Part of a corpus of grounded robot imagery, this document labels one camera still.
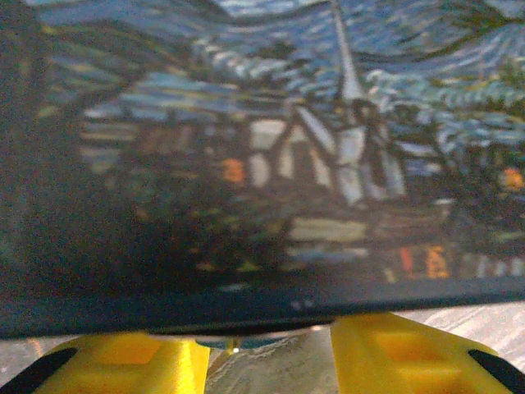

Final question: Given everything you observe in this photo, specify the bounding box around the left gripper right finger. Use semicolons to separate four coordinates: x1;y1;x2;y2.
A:
330;312;525;394

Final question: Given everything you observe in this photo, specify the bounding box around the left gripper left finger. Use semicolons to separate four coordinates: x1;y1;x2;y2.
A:
0;331;212;394

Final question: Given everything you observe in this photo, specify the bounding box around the starry night print tin box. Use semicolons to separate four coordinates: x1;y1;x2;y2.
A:
0;0;525;341

